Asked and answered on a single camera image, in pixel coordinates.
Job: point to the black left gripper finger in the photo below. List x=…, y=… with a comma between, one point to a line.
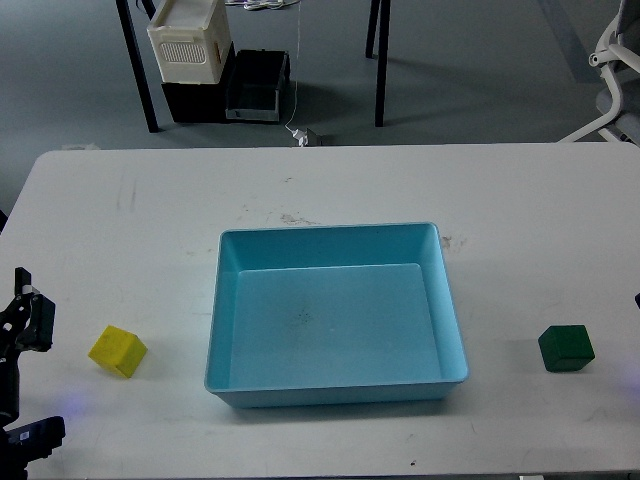
x=36, y=315
x=31, y=442

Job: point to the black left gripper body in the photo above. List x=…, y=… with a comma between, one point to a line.
x=14, y=320

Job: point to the yellow wooden cube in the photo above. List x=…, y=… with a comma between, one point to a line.
x=118, y=351

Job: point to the green wooden cube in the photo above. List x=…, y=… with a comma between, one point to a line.
x=565, y=348

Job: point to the black crate under white crate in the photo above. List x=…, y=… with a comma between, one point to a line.
x=200, y=103

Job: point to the light blue plastic tray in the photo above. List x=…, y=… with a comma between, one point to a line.
x=333, y=315

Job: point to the white plastic crate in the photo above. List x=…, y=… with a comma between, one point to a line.
x=191, y=40

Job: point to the white power adapter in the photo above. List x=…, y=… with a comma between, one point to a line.
x=306, y=138

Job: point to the black open bin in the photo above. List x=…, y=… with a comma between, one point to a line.
x=257, y=85

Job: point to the black table leg left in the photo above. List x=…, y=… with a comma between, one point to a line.
x=126, y=22

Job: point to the black table legs right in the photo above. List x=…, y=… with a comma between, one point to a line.
x=378, y=29

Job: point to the white office chair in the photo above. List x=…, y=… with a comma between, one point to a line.
x=616, y=56

